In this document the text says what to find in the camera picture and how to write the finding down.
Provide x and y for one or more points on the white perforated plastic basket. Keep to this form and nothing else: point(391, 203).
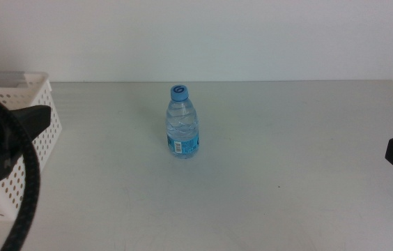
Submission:
point(48, 104)

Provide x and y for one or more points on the clear water bottle blue label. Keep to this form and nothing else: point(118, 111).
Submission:
point(182, 129)

